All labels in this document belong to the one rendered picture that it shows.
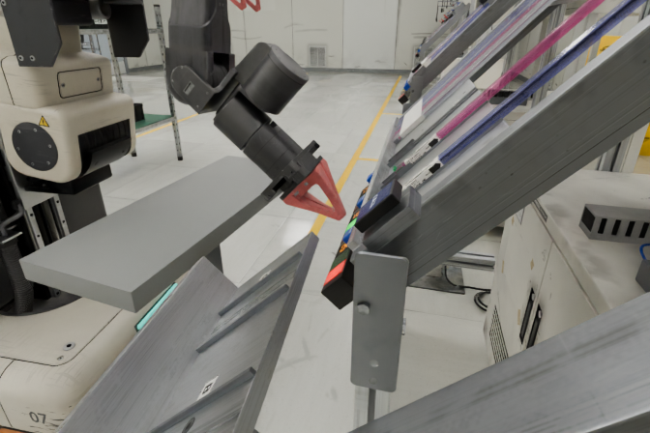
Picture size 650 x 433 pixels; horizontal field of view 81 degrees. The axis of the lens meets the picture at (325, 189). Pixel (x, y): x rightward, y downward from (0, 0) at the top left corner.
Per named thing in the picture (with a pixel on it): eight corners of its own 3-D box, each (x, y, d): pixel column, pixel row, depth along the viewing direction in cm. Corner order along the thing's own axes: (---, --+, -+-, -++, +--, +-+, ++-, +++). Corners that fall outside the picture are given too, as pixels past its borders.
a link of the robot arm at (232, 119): (221, 115, 52) (199, 123, 47) (251, 77, 50) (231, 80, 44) (257, 150, 53) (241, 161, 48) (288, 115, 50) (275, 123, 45)
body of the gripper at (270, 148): (324, 147, 53) (285, 109, 52) (303, 172, 44) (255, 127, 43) (295, 177, 56) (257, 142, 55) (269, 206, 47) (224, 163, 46)
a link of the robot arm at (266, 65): (204, 79, 54) (165, 81, 46) (252, 13, 49) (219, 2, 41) (264, 140, 54) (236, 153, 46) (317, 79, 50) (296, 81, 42)
